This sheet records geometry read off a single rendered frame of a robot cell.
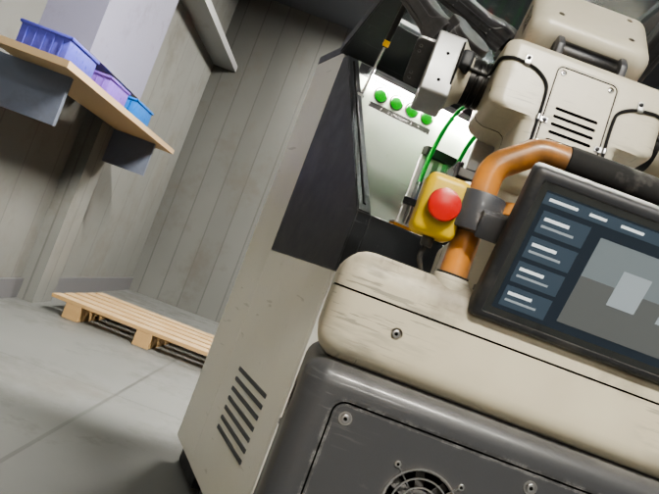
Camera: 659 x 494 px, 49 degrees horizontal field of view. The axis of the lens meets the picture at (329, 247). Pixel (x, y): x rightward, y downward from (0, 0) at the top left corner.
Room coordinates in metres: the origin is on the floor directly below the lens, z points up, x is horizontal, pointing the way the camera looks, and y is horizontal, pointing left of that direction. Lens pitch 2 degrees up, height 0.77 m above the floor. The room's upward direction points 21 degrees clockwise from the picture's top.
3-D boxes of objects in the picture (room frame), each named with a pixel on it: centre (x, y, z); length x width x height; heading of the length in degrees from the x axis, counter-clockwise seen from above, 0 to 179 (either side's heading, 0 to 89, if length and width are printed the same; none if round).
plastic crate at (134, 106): (4.12, 1.39, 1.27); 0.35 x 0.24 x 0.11; 0
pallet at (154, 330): (4.65, 0.82, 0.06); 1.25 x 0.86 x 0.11; 84
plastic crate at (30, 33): (3.08, 1.39, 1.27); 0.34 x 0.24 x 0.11; 0
